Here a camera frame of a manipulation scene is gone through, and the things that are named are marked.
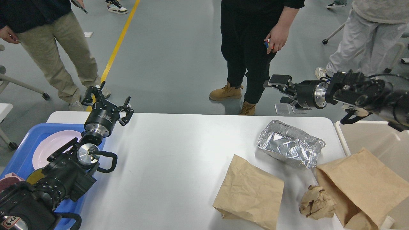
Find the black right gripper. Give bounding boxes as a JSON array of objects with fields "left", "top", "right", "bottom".
[{"left": 263, "top": 74, "right": 329, "bottom": 110}]

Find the person in black clothes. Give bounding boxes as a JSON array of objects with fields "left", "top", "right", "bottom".
[{"left": 209, "top": 0, "right": 305, "bottom": 116}]

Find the aluminium foil tray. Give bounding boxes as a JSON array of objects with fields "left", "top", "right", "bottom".
[{"left": 257, "top": 120, "right": 326, "bottom": 169}]

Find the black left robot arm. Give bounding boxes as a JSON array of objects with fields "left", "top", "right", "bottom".
[{"left": 1, "top": 82, "right": 134, "bottom": 230}]

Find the blue plastic tray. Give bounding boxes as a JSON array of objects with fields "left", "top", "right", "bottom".
[{"left": 1, "top": 123, "right": 104, "bottom": 230}]

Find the person in khaki trousers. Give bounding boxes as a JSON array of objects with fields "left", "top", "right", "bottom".
[{"left": 0, "top": 0, "right": 101, "bottom": 111}]

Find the person in grey sweatpants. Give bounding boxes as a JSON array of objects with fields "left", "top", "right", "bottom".
[{"left": 315, "top": 0, "right": 409, "bottom": 79}]

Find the large brown paper bag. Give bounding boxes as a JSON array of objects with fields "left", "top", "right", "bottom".
[{"left": 316, "top": 148, "right": 409, "bottom": 230}]

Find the pink plate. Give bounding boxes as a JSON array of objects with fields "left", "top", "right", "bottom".
[{"left": 32, "top": 130, "right": 81, "bottom": 169}]

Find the white sneaker top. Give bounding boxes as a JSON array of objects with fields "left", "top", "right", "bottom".
[{"left": 105, "top": 0, "right": 128, "bottom": 14}]

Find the crumpled brown paper ball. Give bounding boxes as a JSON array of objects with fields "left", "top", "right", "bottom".
[{"left": 299, "top": 185, "right": 336, "bottom": 220}]

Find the pink mug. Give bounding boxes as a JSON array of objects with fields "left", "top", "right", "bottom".
[{"left": 0, "top": 172, "right": 25, "bottom": 192}]

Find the blue mug yellow inside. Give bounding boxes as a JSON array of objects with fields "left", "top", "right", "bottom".
[{"left": 26, "top": 167, "right": 45, "bottom": 185}]

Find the beige plastic bin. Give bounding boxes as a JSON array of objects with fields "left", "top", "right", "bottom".
[{"left": 334, "top": 121, "right": 409, "bottom": 230}]

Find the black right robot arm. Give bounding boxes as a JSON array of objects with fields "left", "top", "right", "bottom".
[{"left": 263, "top": 71, "right": 409, "bottom": 132}]

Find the colourful puzzle cube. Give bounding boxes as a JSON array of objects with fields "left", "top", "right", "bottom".
[{"left": 264, "top": 38, "right": 270, "bottom": 49}]

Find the flat brown paper bag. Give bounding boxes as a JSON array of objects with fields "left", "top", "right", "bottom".
[{"left": 213, "top": 155, "right": 284, "bottom": 230}]

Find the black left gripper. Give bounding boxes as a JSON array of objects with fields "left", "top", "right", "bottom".
[{"left": 81, "top": 81, "right": 134, "bottom": 137}]

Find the white chair legs left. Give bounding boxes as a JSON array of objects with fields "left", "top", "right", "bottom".
[{"left": 0, "top": 65, "right": 50, "bottom": 150}]

